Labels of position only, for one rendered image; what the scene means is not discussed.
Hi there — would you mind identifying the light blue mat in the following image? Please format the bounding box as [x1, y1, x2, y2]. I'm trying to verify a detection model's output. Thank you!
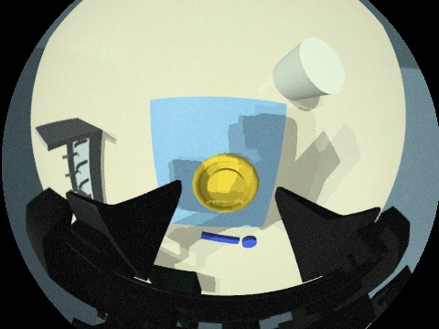
[150, 96, 288, 228]

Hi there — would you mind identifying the yellow plate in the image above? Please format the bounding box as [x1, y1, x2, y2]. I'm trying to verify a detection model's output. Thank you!
[191, 154, 260, 212]

